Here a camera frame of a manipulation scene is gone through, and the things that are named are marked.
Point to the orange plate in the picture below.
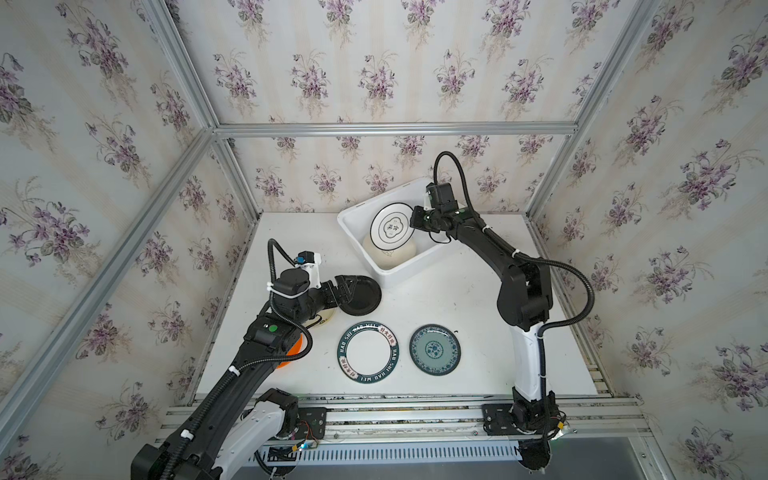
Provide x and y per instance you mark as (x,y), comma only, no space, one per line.
(295,350)

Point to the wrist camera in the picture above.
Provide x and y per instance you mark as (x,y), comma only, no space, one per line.
(309,262)
(439,195)

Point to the green Hao Wei plate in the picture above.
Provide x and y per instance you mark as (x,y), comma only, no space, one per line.
(368,352)

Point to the aluminium frame post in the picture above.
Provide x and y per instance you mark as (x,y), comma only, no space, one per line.
(234,172)

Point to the blue floral small plate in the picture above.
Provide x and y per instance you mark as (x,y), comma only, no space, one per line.
(435,350)

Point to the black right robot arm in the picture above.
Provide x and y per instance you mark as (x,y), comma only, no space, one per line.
(525,297)

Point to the aluminium rail base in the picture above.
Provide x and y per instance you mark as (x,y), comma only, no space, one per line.
(421,429)

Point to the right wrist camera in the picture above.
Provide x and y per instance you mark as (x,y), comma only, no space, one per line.
(439,195)

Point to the white plastic bin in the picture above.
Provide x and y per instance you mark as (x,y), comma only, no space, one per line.
(435,251)

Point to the black glossy plate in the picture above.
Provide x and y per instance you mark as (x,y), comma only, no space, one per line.
(366,296)

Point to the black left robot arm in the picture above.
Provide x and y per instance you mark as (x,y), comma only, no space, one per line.
(231,423)

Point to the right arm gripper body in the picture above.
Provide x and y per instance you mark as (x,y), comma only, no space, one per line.
(422,218)

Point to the cream bear plate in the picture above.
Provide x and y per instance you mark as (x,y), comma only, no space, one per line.
(387,260)

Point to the beige plate with calligraphy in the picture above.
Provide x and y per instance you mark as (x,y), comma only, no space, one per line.
(321,317)

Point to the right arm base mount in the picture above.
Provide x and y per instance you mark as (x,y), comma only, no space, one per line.
(540,420)

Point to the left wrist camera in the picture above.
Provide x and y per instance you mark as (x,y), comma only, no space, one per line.
(309,262)

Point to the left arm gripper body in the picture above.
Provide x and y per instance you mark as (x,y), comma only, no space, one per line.
(335,290)

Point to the white plate with quatrefoil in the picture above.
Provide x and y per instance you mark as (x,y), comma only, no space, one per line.
(390,228)

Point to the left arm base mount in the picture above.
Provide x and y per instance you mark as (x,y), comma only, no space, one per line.
(279,412)

